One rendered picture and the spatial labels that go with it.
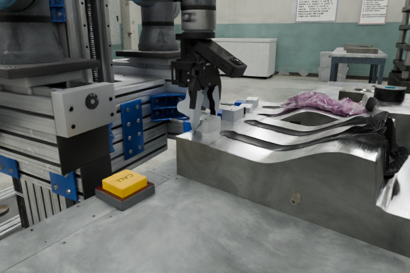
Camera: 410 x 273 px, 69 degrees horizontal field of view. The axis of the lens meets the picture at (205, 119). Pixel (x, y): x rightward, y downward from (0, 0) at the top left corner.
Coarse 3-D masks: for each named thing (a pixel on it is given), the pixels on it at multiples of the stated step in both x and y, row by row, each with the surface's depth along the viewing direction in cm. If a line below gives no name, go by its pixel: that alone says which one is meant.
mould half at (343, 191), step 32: (224, 128) 69; (256, 128) 70; (288, 128) 71; (320, 128) 67; (192, 160) 63; (224, 160) 58; (256, 160) 54; (288, 160) 50; (320, 160) 46; (352, 160) 44; (256, 192) 55; (288, 192) 51; (320, 192) 48; (352, 192) 45; (384, 192) 47; (320, 224) 49; (352, 224) 46; (384, 224) 43
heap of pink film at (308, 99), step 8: (296, 96) 98; (304, 96) 96; (312, 96) 86; (320, 96) 85; (328, 96) 97; (280, 104) 102; (288, 104) 99; (296, 104) 87; (304, 104) 85; (312, 104) 85; (320, 104) 84; (328, 104) 84; (336, 104) 84; (344, 104) 90; (352, 104) 89; (360, 104) 89; (280, 112) 92; (336, 112) 83; (344, 112) 83; (352, 112) 84; (360, 112) 83
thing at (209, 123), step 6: (174, 120) 74; (180, 120) 73; (186, 120) 71; (204, 120) 66; (210, 120) 66; (216, 120) 68; (186, 126) 70; (198, 126) 67; (204, 126) 66; (210, 126) 66; (216, 126) 68
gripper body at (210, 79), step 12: (180, 36) 65; (192, 36) 62; (204, 36) 62; (192, 48) 65; (180, 60) 68; (192, 60) 65; (204, 60) 63; (180, 72) 66; (192, 72) 64; (204, 72) 64; (216, 72) 67; (180, 84) 67; (204, 84) 64
